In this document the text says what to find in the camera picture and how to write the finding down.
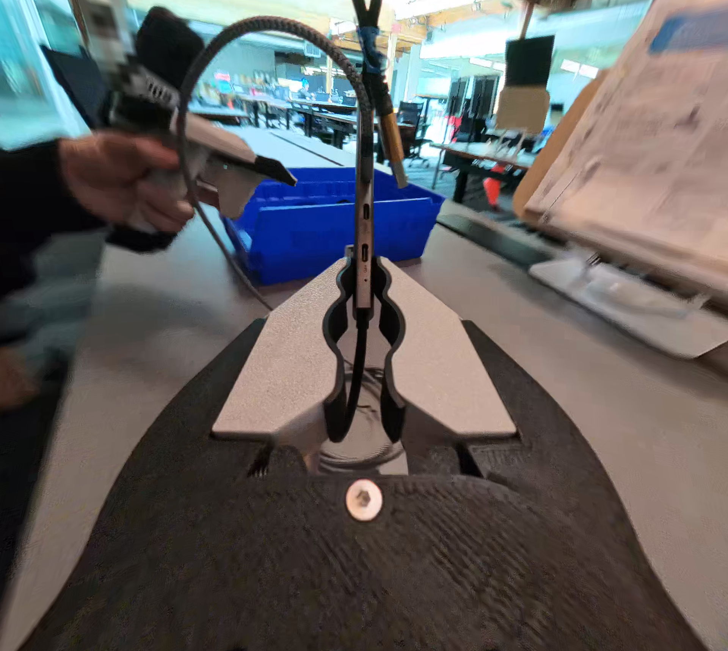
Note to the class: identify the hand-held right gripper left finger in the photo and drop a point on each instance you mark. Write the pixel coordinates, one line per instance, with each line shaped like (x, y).
(284, 378)

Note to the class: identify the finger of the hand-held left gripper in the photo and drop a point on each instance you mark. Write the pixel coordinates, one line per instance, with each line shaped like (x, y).
(222, 142)
(233, 188)

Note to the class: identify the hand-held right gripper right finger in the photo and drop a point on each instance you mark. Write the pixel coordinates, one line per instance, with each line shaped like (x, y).
(449, 378)

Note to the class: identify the blue plastic bin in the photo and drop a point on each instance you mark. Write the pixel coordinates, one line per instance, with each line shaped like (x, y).
(296, 230)

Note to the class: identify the person's left forearm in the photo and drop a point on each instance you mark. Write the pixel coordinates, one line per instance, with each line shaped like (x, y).
(28, 207)

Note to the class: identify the person's left hand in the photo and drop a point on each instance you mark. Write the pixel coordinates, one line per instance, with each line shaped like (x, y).
(102, 173)

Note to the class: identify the orange traffic cone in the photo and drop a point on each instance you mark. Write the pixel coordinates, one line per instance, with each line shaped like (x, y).
(493, 188)

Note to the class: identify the wooden office table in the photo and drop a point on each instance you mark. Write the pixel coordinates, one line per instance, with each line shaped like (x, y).
(483, 156)

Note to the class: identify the wooden board stand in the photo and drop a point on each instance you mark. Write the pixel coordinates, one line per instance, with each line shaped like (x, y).
(522, 110)

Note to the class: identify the document stand with printed sheet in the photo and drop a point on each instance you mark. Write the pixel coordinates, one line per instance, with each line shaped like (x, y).
(625, 122)

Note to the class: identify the black display panel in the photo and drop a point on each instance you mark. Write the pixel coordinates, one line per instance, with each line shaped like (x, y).
(529, 61)

